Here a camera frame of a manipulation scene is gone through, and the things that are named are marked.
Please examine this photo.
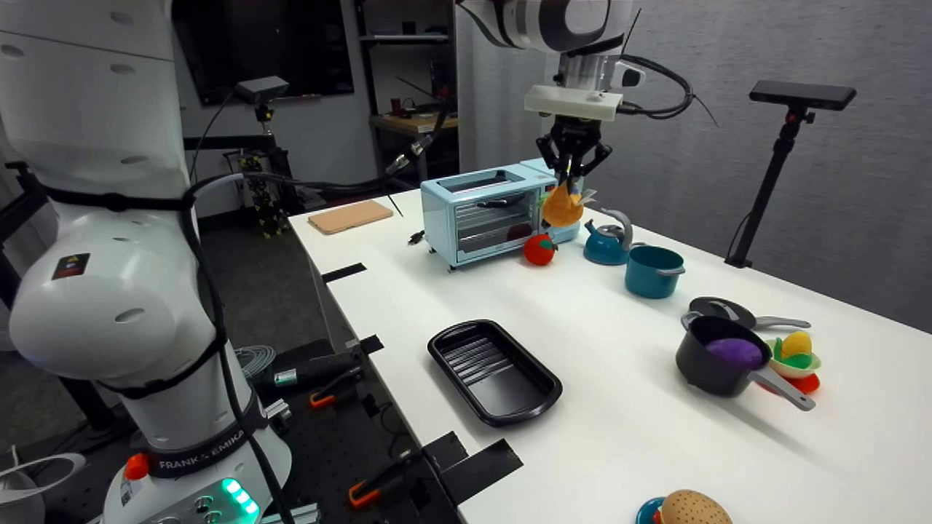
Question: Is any black camera stand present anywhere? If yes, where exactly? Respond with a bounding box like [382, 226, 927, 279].
[726, 102, 816, 272]

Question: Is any toy hamburger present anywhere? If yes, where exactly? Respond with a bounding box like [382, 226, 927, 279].
[649, 486, 736, 524]

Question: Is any wide black tape strip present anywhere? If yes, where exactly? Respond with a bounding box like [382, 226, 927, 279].
[423, 435, 528, 509]

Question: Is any light blue toy toaster oven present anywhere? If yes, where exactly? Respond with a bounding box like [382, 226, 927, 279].
[416, 157, 586, 274]

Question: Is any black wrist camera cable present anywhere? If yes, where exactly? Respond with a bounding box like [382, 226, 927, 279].
[608, 54, 719, 128]

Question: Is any black camera bar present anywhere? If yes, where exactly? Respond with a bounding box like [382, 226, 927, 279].
[232, 73, 291, 102]
[748, 79, 858, 115]

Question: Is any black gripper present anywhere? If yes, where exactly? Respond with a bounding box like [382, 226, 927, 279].
[537, 115, 617, 189]

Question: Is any teal toy pot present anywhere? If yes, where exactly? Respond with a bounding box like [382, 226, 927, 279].
[623, 242, 687, 304]

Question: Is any blue toy plate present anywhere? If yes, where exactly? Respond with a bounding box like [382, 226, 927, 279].
[631, 492, 672, 524]

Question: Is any black toy pot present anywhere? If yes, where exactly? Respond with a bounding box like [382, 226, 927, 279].
[672, 316, 818, 413]

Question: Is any yellow toy food piece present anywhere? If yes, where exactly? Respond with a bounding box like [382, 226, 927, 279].
[778, 329, 816, 362]

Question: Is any red toy plate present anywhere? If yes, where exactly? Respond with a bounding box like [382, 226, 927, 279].
[787, 370, 824, 397]

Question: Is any purple toy eggplant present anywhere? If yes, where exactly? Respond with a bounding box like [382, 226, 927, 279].
[704, 335, 770, 374]

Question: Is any wooden cutting board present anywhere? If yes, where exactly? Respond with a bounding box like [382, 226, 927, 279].
[307, 199, 395, 240]

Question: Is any black wall monitor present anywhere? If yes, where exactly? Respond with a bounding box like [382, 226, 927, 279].
[170, 0, 359, 108]

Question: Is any white round stand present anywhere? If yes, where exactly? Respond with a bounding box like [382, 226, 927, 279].
[0, 450, 91, 524]

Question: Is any red round knob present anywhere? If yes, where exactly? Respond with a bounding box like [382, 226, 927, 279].
[119, 451, 154, 483]

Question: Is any red toy tomato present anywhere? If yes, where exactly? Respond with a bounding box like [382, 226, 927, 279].
[521, 231, 563, 272]

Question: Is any black ridged baking tray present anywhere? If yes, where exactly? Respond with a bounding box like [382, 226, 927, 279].
[425, 319, 564, 432]

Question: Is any small teal toy cup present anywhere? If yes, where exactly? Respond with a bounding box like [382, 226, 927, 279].
[548, 220, 582, 247]

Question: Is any black clamp orange handle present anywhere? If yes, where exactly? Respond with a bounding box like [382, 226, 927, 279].
[270, 346, 390, 413]
[344, 447, 441, 514]

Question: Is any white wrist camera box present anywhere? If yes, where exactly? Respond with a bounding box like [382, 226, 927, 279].
[521, 83, 627, 127]

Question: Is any black tripod stand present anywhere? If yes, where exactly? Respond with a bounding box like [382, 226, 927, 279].
[184, 96, 299, 240]

